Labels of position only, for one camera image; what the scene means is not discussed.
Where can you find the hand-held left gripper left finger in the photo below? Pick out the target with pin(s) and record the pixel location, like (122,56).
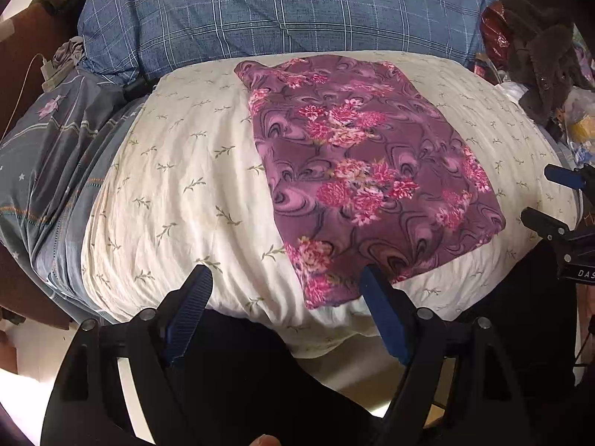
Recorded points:
(188,316)

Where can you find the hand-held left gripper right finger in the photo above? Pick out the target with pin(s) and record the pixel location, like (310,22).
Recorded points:
(386,316)

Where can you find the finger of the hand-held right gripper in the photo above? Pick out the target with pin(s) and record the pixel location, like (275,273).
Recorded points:
(541,223)
(563,176)

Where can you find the purple floral garment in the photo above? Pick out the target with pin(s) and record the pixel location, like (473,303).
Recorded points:
(362,167)

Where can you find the person's left hand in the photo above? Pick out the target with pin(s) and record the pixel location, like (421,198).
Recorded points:
(267,440)

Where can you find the clear plastic bag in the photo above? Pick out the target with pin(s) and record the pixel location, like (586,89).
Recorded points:
(578,121)

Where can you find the person's dark trousers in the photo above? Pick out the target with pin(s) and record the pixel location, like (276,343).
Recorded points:
(288,381)

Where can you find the cream leaf-print quilt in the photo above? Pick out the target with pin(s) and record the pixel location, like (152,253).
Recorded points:
(186,186)

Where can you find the brown fuzzy garment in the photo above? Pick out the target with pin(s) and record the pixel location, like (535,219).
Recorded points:
(539,46)

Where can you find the red shiny bag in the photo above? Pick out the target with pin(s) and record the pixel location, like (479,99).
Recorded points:
(495,32)

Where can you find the grey star-print bedsheet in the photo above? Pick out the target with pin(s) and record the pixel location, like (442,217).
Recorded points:
(56,158)

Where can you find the small grey cloth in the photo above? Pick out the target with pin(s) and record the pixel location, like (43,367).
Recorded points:
(69,52)

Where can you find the brown wooden bedside cabinet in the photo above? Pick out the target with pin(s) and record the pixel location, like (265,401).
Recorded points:
(28,51)

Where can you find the blue plaid pillow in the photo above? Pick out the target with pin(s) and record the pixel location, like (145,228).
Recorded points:
(288,14)

